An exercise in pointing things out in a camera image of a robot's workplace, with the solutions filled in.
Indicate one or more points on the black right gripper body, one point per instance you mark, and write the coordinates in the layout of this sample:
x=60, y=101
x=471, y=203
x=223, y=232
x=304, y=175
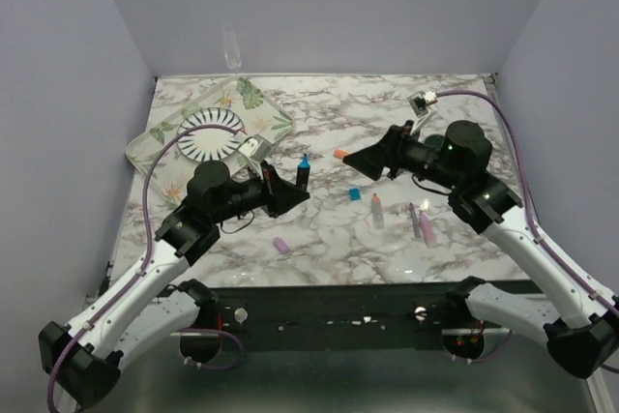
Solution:
x=413, y=155

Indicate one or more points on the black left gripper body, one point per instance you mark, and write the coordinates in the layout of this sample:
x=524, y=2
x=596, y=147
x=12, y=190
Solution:
x=253, y=192

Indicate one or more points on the blue black highlighter pen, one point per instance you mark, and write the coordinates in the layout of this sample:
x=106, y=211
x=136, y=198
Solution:
x=303, y=173

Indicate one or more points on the blue pen cap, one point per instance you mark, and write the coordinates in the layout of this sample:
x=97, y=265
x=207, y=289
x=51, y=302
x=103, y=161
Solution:
x=354, y=194

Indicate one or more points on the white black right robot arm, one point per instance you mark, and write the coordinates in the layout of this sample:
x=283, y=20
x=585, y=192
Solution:
x=578, y=324

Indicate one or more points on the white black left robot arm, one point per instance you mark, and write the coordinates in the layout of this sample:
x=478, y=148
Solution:
x=86, y=356

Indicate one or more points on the orange pen cap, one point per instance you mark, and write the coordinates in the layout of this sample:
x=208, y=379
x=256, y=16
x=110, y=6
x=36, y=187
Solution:
x=340, y=154

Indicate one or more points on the purple pen cap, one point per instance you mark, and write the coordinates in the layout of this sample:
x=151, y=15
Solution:
x=281, y=246

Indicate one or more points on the grey pen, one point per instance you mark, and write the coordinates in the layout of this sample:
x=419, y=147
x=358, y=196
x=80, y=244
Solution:
x=415, y=221

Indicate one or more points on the pink highlighter pen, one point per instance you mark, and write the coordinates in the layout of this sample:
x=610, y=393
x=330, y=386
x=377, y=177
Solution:
x=427, y=230

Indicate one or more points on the green ceramic cup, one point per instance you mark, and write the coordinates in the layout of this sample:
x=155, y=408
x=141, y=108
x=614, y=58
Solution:
x=434, y=141

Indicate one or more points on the orange tipped clear marker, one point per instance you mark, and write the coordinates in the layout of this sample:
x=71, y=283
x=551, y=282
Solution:
x=376, y=211

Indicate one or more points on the blue striped white plate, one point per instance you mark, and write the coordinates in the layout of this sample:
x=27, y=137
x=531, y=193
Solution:
x=213, y=133

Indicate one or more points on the floral rectangular tray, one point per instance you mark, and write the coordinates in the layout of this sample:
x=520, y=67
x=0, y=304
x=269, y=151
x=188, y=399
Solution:
x=241, y=95

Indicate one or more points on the clear champagne glass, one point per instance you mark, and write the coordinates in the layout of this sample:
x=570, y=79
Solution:
x=231, y=49

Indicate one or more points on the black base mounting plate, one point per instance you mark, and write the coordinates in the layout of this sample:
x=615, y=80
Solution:
x=334, y=318

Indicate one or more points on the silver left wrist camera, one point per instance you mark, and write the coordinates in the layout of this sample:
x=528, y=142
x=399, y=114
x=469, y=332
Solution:
x=255, y=148

